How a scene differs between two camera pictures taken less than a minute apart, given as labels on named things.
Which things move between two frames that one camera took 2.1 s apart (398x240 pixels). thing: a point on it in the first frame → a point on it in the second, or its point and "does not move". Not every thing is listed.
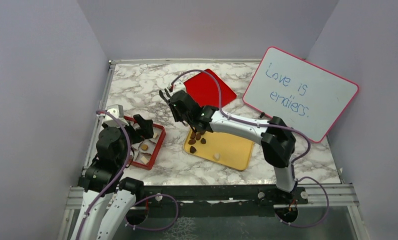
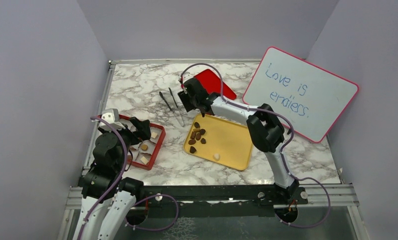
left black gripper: (146, 131) does not move
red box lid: (204, 89) does not move
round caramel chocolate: (144, 147) does not move
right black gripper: (178, 117) → (184, 96)
